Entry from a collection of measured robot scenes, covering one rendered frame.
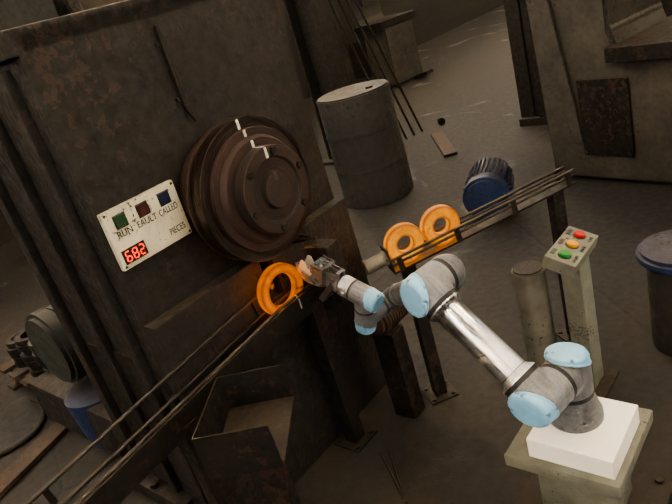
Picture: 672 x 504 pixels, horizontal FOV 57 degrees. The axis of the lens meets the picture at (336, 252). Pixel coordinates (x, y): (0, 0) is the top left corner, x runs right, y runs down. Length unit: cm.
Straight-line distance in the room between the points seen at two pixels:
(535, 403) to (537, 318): 80
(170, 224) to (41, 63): 56
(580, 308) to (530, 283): 19
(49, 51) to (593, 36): 318
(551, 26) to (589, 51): 29
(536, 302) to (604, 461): 76
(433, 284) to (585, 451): 59
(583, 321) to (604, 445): 67
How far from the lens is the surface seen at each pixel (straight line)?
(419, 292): 171
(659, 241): 267
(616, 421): 192
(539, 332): 246
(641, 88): 413
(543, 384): 170
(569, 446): 186
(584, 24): 421
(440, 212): 234
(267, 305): 210
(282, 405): 183
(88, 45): 191
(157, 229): 195
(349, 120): 467
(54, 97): 184
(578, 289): 235
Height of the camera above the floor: 163
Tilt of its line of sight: 23 degrees down
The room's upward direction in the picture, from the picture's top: 17 degrees counter-clockwise
